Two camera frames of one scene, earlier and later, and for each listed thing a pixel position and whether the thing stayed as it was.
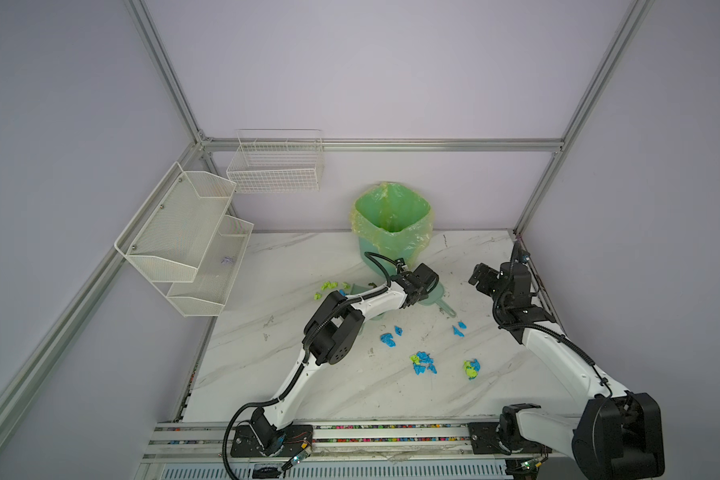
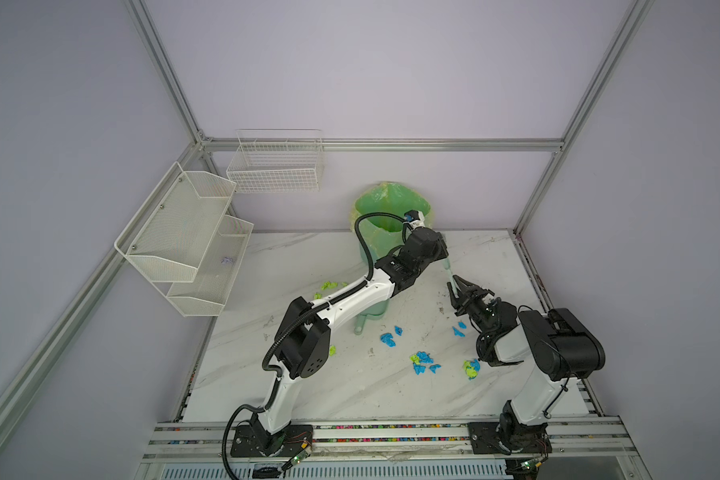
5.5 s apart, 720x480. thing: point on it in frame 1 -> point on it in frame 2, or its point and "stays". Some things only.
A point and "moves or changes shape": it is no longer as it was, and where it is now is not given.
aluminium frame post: [157, 47] stays
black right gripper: [488, 275] -> [471, 298]
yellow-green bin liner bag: [394, 218] stays
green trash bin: [393, 221] stays
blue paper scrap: [387, 338] stays
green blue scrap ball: [471, 368] stays
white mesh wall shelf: [183, 241] stays
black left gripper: [423, 295] -> [441, 252]
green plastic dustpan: [435, 296] moves or changes shape
